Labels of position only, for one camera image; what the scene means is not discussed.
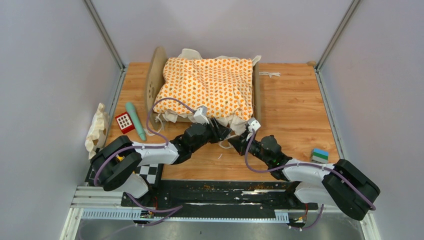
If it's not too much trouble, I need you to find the blue green small block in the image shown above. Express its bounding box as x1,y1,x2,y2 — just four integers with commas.
310,148,329,164

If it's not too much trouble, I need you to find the black white checkerboard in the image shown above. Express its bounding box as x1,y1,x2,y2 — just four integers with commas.
125,163,164,188

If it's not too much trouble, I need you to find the red window toy block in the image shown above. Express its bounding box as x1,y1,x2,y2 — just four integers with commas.
115,112,135,134

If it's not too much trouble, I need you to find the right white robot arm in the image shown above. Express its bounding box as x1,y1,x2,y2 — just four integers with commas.
242,117,381,221

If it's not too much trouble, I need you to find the white duck pillow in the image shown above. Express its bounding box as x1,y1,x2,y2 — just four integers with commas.
84,103,109,160

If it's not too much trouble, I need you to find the teal cylinder toy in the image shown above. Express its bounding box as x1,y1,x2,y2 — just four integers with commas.
125,102,147,141

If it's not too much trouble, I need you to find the yellow duck print blanket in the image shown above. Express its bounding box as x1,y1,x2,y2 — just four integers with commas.
151,47,259,130

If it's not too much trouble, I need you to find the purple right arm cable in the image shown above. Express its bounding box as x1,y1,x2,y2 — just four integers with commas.
242,129,379,226

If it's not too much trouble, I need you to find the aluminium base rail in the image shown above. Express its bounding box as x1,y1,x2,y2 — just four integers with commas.
63,178,382,224

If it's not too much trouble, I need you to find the white rope tie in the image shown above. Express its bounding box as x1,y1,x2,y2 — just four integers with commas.
218,130,252,152
258,71,281,78

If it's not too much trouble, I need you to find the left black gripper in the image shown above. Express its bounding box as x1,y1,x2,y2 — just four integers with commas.
191,117,234,154

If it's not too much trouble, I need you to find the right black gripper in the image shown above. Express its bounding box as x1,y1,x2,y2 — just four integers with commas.
227,130,272,166

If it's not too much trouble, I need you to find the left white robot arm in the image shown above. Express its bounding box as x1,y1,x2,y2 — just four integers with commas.
90,112,232,207

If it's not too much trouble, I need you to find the wooden pet bed frame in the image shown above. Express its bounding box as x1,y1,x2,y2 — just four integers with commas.
144,46,266,134

